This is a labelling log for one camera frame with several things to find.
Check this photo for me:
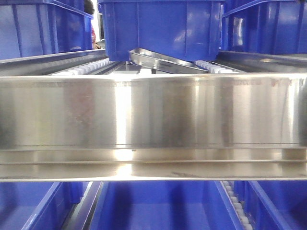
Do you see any steel shelf front beam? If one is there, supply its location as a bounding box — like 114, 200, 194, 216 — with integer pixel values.
0, 73, 307, 182

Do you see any center blue bin on shelf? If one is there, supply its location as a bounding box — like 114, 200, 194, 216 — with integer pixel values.
99, 0, 225, 61

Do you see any blue bin on shelf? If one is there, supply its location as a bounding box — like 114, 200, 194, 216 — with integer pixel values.
222, 0, 307, 55
0, 0, 93, 59
99, 0, 225, 61

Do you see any right blue bin on shelf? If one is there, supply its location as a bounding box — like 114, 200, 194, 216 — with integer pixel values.
222, 0, 307, 55

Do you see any left blue bin on shelf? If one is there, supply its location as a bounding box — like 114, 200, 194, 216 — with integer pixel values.
0, 0, 93, 59

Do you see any left white roller track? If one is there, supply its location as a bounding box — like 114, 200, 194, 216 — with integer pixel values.
50, 58, 124, 76

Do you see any white roller track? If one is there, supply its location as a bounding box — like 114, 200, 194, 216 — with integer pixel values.
194, 60, 242, 74
50, 58, 124, 76

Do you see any right white roller track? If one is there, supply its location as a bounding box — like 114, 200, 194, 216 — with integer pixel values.
194, 60, 242, 74

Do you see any lower center blue bin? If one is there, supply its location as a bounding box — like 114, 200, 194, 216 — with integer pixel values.
90, 181, 243, 230

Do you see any lower right blue bin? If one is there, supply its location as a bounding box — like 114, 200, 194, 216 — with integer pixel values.
234, 181, 307, 230

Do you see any lower left blue bin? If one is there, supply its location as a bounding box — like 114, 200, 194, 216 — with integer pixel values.
0, 182, 88, 230

